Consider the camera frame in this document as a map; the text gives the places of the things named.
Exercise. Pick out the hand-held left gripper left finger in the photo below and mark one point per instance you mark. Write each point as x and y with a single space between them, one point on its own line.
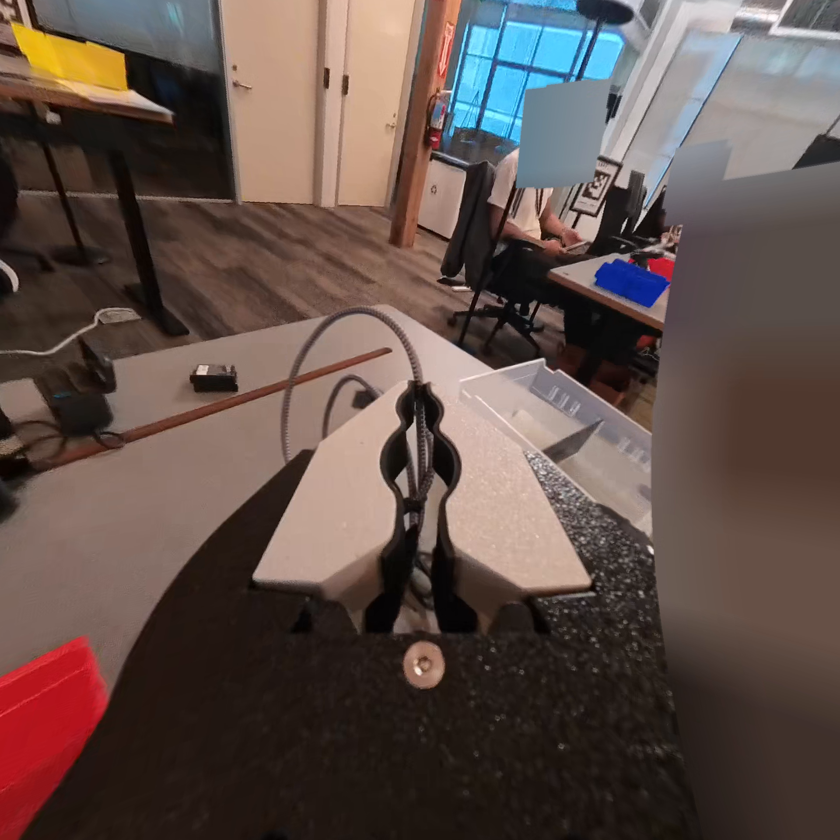
328 512

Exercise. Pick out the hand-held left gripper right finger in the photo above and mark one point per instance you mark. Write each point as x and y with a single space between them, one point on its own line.
512 518

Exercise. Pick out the red plastic bin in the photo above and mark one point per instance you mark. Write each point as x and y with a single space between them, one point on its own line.
663 269
39 735

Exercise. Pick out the clear plastic bin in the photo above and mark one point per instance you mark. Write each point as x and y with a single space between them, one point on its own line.
590 472

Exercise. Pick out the small black battery pack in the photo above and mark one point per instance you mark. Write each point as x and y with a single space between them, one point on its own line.
213 377

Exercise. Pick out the black office chair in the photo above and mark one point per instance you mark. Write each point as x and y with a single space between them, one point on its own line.
499 313

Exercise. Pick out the grey work table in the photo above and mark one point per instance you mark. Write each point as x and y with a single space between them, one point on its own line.
590 289

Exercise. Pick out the blue plastic bin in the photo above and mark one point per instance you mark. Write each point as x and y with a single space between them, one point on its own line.
630 282

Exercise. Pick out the grey jacket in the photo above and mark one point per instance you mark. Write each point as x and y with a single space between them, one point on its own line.
469 223

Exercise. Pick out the black computer monitor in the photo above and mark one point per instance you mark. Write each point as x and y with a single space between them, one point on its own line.
617 216

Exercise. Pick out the white recycling bin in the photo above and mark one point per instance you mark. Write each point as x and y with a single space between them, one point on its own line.
443 197

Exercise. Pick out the framed printed tag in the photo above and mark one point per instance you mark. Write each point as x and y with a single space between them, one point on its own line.
600 190

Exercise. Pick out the cream door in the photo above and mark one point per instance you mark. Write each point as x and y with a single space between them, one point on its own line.
374 118
275 118

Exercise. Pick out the red fire extinguisher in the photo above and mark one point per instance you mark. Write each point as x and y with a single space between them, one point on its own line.
435 124

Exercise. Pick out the large paned window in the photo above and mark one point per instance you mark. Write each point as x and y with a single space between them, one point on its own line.
499 79

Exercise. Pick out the brown desk with black legs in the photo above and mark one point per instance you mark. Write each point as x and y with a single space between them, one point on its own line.
131 115

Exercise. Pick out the white paper sheet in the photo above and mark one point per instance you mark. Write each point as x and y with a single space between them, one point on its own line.
118 98

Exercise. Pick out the red sign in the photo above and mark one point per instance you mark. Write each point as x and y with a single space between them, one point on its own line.
449 49

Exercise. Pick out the black floor lamp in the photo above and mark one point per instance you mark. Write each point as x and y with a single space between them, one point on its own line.
604 10

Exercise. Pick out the yellow folder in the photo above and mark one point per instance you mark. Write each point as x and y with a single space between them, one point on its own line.
72 62

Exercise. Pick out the printed tag board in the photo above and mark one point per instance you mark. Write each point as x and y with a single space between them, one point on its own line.
16 16

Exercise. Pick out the wooden support post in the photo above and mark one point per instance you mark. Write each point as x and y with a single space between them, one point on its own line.
420 164

